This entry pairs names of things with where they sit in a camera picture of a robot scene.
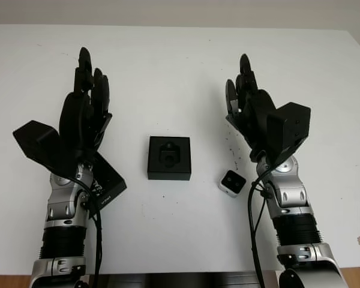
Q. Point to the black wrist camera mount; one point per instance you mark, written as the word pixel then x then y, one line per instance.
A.
pixel 288 129
pixel 33 138

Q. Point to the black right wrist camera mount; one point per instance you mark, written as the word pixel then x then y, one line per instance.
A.
pixel 288 129

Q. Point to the dark robot torso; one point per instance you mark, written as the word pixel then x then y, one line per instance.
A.
pixel 183 282

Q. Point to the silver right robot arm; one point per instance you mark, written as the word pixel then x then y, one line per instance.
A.
pixel 291 192

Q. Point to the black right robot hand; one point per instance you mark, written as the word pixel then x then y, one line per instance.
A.
pixel 256 120

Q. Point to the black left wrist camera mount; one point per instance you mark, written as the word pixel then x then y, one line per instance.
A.
pixel 33 138

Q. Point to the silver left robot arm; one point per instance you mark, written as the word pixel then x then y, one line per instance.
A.
pixel 60 207

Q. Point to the black RealSense box lid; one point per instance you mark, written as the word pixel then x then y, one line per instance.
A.
pixel 111 183

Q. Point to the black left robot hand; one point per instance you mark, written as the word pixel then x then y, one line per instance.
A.
pixel 75 120

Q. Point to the small white black camera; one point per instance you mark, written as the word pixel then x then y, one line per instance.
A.
pixel 232 181

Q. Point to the black open box base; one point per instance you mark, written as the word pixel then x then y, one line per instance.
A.
pixel 154 174

